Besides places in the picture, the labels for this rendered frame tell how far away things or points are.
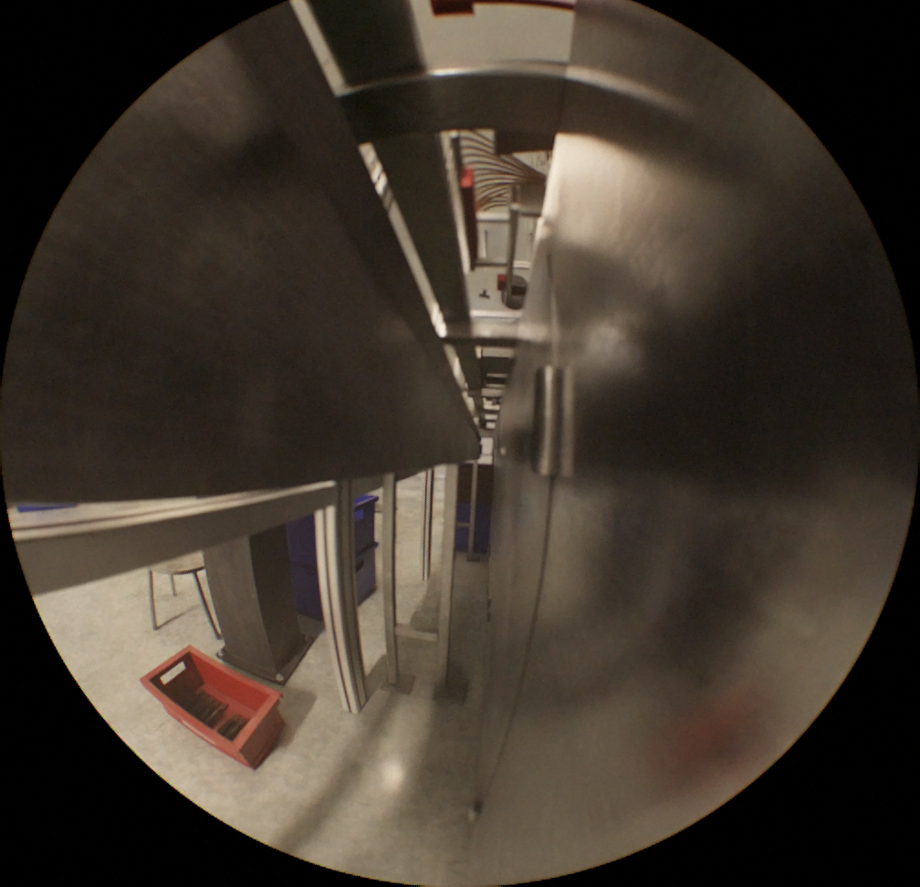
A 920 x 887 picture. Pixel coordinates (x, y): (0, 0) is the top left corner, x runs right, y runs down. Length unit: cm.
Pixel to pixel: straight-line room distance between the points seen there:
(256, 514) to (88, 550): 21
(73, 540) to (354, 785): 62
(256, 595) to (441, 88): 83
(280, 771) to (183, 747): 23
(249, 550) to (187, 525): 44
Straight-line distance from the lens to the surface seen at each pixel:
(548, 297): 18
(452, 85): 17
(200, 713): 89
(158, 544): 29
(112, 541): 27
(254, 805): 75
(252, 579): 76
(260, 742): 76
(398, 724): 81
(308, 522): 99
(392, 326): 16
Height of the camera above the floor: 67
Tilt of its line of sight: 3 degrees up
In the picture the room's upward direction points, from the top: 3 degrees clockwise
